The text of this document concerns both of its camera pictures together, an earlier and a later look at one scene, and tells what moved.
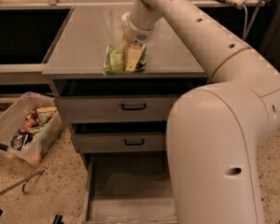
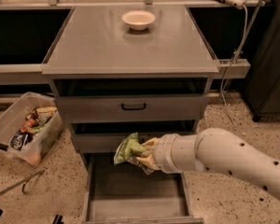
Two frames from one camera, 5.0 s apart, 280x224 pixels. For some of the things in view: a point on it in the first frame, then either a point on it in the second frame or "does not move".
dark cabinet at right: (274, 42) does not move
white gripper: (136, 33) -> (162, 154)
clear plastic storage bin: (28, 129) does not move
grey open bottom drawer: (129, 188) does not move
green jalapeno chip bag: (114, 61) -> (128, 149)
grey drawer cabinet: (119, 122) does not move
